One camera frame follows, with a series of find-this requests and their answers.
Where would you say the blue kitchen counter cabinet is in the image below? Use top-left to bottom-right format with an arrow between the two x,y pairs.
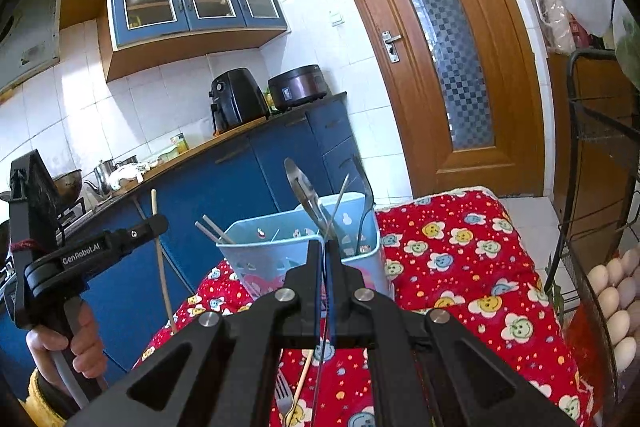
0,92 -> 373,373

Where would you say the steel kettle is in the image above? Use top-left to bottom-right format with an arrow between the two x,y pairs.
84,159 -> 116,200

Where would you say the person's left forearm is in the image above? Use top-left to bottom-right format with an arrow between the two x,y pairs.
20,367 -> 68,427

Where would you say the black wire rack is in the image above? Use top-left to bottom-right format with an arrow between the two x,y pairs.
542,48 -> 640,427

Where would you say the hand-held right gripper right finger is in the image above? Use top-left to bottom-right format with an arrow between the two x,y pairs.
326,238 -> 578,427

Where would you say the black air fryer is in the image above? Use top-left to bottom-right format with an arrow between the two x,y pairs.
209,68 -> 271,135

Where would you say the red box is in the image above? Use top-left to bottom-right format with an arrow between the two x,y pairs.
567,19 -> 596,50

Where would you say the brown wooden cabinet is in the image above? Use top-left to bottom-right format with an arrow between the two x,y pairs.
545,52 -> 626,258

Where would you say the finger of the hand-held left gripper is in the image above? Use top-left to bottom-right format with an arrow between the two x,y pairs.
102,214 -> 170,258

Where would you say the gas stove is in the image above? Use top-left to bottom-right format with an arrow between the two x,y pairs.
55,199 -> 88,228

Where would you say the light blue plastic utensil box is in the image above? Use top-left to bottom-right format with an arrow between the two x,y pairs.
216,191 -> 396,308

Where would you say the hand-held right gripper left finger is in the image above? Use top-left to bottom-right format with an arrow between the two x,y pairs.
64,238 -> 327,427

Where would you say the plain steel fork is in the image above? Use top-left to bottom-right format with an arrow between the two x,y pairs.
274,369 -> 296,427

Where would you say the pile of eggs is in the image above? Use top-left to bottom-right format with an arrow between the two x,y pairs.
586,247 -> 640,375

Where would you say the blue glass-door wall cabinet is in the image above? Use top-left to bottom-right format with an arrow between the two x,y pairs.
97,0 -> 292,82

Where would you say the steel wok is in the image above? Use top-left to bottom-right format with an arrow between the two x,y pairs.
52,169 -> 83,202

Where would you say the person's left hand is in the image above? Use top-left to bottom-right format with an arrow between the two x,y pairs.
26,302 -> 109,400

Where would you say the bag of green vegetables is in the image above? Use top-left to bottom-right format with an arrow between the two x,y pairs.
614,14 -> 640,72

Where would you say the dark rice cooker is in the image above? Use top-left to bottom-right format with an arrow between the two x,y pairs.
267,64 -> 331,112

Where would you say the steel table knife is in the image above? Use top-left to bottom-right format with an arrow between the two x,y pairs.
283,157 -> 332,427

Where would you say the red smiley flower tablecloth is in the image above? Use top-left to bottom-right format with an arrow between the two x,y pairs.
132,189 -> 596,427

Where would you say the pink white plastic bag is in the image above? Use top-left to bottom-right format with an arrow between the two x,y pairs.
530,0 -> 573,52

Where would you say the silver door handle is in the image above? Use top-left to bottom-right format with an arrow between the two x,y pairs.
381,31 -> 403,64

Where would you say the wooden door with glass panel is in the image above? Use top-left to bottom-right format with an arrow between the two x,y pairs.
318,0 -> 546,198

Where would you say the range hood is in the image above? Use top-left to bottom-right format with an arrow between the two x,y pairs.
0,0 -> 63,92

